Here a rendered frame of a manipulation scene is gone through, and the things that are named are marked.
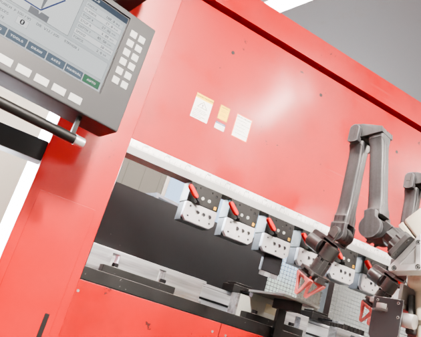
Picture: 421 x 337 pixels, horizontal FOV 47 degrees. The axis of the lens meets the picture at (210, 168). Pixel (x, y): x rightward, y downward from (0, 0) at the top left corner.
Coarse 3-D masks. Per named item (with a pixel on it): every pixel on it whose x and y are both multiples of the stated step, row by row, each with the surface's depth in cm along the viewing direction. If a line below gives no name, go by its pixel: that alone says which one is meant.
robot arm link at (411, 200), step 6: (408, 174) 199; (408, 180) 198; (414, 180) 197; (408, 186) 196; (414, 186) 197; (408, 192) 198; (414, 192) 196; (420, 192) 198; (408, 198) 198; (414, 198) 196; (420, 198) 198; (408, 204) 196; (414, 204) 195; (402, 210) 197; (408, 210) 195; (414, 210) 194; (402, 216) 196; (408, 216) 194; (390, 264) 190; (396, 276) 188; (402, 276) 187
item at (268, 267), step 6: (264, 258) 215; (270, 258) 217; (276, 258) 218; (264, 264) 215; (270, 264) 216; (276, 264) 218; (264, 270) 214; (270, 270) 216; (276, 270) 217; (270, 276) 216; (276, 276) 218
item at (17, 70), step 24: (144, 24) 148; (0, 48) 120; (120, 48) 142; (144, 48) 147; (0, 72) 122; (24, 72) 124; (48, 72) 128; (120, 72) 141; (24, 96) 133; (48, 96) 128; (72, 96) 131; (96, 96) 136; (120, 96) 141; (72, 120) 141; (96, 120) 136; (120, 120) 140
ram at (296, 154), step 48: (192, 0) 215; (192, 48) 211; (240, 48) 223; (192, 96) 207; (240, 96) 219; (288, 96) 232; (336, 96) 246; (192, 144) 204; (240, 144) 215; (288, 144) 227; (336, 144) 241; (288, 192) 223; (336, 192) 236
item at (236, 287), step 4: (224, 284) 235; (228, 284) 232; (232, 284) 229; (236, 284) 228; (240, 284) 230; (224, 288) 234; (228, 288) 230; (232, 288) 227; (236, 288) 227; (240, 288) 228; (244, 288) 229; (248, 288) 232; (236, 292) 227; (240, 292) 228; (244, 292) 226; (248, 292) 222
